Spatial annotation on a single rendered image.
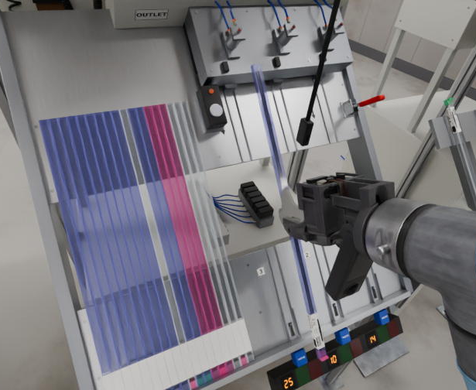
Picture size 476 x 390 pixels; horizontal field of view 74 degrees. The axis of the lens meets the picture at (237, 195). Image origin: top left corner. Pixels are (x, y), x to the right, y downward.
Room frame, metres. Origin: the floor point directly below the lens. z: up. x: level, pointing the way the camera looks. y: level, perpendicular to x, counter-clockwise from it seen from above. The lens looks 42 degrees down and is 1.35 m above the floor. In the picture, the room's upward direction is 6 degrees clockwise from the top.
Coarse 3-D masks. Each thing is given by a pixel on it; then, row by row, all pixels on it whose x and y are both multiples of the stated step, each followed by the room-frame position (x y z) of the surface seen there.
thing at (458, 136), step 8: (448, 104) 0.71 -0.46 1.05; (456, 136) 0.66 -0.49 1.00; (464, 144) 0.65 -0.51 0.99; (464, 152) 0.63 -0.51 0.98; (464, 160) 0.62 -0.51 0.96; (464, 168) 0.61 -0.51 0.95; (472, 168) 0.61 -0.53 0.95; (472, 176) 0.59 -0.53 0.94; (472, 184) 0.58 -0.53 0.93; (472, 192) 0.57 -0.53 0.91
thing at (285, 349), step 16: (368, 304) 0.38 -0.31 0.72; (384, 304) 0.37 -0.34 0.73; (336, 320) 0.33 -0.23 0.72; (352, 320) 0.33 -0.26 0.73; (304, 336) 0.29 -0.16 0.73; (272, 352) 0.25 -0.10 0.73; (288, 352) 0.25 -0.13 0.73; (240, 368) 0.21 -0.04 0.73; (256, 368) 0.22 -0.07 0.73; (208, 384) 0.18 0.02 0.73; (224, 384) 0.19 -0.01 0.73
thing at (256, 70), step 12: (252, 72) 0.52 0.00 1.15; (264, 84) 0.51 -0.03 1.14; (264, 96) 0.49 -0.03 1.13; (264, 108) 0.48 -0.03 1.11; (264, 120) 0.47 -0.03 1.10; (276, 144) 0.44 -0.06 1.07; (276, 156) 0.43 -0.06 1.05; (276, 168) 0.42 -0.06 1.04; (276, 180) 0.41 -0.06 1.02; (300, 252) 0.33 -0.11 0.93; (300, 264) 0.32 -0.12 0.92; (300, 276) 0.31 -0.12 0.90; (312, 300) 0.28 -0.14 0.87; (312, 312) 0.27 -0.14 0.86; (324, 348) 0.23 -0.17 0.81
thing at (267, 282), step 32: (256, 256) 0.38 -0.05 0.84; (288, 256) 0.40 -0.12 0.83; (320, 256) 0.42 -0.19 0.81; (256, 288) 0.34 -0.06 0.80; (288, 288) 0.35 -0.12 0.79; (320, 288) 0.37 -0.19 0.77; (384, 288) 0.41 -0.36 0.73; (256, 320) 0.29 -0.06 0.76; (288, 320) 0.31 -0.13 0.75; (320, 320) 0.32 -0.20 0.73; (96, 352) 0.19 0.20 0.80; (256, 352) 0.25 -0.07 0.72; (96, 384) 0.16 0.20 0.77
